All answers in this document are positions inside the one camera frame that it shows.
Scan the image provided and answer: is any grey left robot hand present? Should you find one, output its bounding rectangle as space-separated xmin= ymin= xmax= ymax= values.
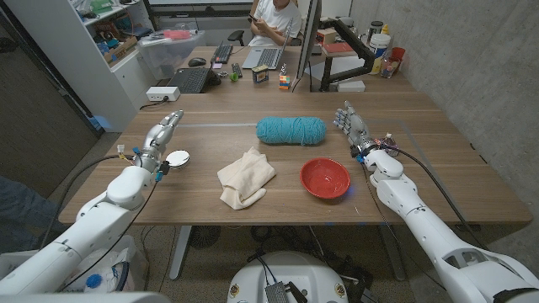
xmin=135 ymin=109 xmax=185 ymax=173

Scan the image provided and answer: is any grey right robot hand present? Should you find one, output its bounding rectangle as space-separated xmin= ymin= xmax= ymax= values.
xmin=333 ymin=100 xmax=382 ymax=159

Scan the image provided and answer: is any silver jar lid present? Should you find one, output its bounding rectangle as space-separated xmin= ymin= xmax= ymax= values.
xmin=165 ymin=149 xmax=191 ymax=170

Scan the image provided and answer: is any teal yarn skein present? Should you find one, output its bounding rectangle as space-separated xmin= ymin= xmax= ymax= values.
xmin=255 ymin=116 xmax=328 ymax=146

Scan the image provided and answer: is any clear glass jar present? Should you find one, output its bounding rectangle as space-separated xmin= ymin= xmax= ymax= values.
xmin=381 ymin=61 xmax=399 ymax=80

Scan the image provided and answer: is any cream folded towel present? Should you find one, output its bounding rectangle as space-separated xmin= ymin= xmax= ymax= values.
xmin=216 ymin=146 xmax=277 ymax=210

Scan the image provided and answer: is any dark lidded jar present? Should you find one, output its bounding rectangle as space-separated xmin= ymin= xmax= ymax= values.
xmin=367 ymin=20 xmax=385 ymax=43

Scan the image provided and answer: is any flat white box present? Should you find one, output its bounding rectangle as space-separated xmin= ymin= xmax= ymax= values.
xmin=336 ymin=79 xmax=366 ymax=93

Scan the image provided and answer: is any white power strip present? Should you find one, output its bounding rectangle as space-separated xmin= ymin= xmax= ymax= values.
xmin=145 ymin=85 xmax=181 ymax=103

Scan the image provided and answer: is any red plastic bowl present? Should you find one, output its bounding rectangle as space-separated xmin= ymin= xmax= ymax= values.
xmin=299 ymin=157 xmax=352 ymax=200

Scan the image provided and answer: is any black laptop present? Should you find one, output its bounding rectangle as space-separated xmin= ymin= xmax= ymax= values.
xmin=167 ymin=66 xmax=222 ymax=94

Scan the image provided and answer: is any red book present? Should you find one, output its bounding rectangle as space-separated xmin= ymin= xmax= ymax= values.
xmin=322 ymin=40 xmax=357 ymax=57

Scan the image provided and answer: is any red cup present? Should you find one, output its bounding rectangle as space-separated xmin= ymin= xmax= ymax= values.
xmin=389 ymin=46 xmax=407 ymax=71

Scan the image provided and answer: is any clear plastic storage bin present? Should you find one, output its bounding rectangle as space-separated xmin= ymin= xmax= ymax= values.
xmin=136 ymin=29 xmax=207 ymax=81

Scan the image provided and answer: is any white plastic tub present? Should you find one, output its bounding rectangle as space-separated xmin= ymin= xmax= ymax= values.
xmin=368 ymin=33 xmax=392 ymax=76

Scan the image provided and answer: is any small brown box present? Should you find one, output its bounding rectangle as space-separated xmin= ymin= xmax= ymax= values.
xmin=315 ymin=28 xmax=338 ymax=45

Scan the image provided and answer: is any cardboard box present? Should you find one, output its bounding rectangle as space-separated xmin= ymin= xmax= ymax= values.
xmin=103 ymin=35 xmax=139 ymax=64

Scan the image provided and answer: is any computer monitor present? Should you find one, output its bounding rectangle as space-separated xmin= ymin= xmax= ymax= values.
xmin=294 ymin=0 xmax=323 ymax=81

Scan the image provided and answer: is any white shelf cabinet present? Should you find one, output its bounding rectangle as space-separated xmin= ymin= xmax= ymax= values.
xmin=3 ymin=0 xmax=159 ymax=134

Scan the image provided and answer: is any pink flat item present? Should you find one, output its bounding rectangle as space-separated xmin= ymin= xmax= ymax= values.
xmin=163 ymin=29 xmax=193 ymax=41

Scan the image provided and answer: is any black keyboard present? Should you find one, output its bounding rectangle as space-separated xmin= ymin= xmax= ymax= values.
xmin=212 ymin=43 xmax=235 ymax=65

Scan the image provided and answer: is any small printed box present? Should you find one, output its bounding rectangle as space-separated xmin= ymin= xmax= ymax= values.
xmin=251 ymin=64 xmax=270 ymax=84

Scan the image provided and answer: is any grey table leg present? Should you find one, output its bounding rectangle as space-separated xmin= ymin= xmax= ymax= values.
xmin=168 ymin=226 xmax=193 ymax=281

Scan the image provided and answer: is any silver laptop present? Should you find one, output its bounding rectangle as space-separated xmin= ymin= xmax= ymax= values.
xmin=241 ymin=19 xmax=294 ymax=71

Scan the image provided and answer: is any white plastic bag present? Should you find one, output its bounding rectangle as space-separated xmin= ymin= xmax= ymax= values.
xmin=62 ymin=235 xmax=148 ymax=294

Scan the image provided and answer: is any person in white t-shirt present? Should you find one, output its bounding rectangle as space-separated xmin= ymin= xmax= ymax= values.
xmin=248 ymin=0 xmax=303 ymax=47

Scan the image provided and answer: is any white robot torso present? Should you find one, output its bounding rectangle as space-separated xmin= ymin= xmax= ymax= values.
xmin=227 ymin=251 xmax=350 ymax=303

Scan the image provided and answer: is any person in blue jeans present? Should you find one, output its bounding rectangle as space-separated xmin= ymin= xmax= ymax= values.
xmin=0 ymin=174 xmax=71 ymax=253

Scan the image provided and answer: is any black power strip cable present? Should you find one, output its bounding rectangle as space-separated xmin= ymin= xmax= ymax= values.
xmin=138 ymin=98 xmax=168 ymax=111

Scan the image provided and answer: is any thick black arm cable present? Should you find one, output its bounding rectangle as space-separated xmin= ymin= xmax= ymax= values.
xmin=40 ymin=153 xmax=140 ymax=249
xmin=391 ymin=145 xmax=489 ymax=252

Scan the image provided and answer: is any black monitor cable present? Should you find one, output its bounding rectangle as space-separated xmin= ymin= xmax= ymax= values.
xmin=292 ymin=62 xmax=316 ymax=93

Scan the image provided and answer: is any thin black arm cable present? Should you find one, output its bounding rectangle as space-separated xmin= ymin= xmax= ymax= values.
xmin=61 ymin=180 xmax=159 ymax=291

